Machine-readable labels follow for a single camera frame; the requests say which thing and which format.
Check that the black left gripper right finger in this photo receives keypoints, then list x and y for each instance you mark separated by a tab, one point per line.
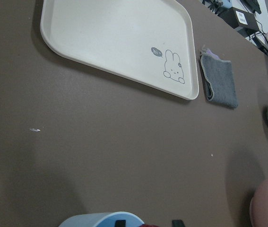
178	223

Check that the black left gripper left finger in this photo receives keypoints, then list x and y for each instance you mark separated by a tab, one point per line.
120	223

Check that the red strawberry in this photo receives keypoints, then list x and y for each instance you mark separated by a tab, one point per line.
147	225

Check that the blue plastic cup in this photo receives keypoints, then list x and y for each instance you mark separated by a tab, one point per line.
107	219

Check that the grey folded cloth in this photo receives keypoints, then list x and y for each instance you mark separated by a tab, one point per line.
219	82

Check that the cream rabbit tray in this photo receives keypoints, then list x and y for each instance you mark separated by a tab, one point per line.
147	41

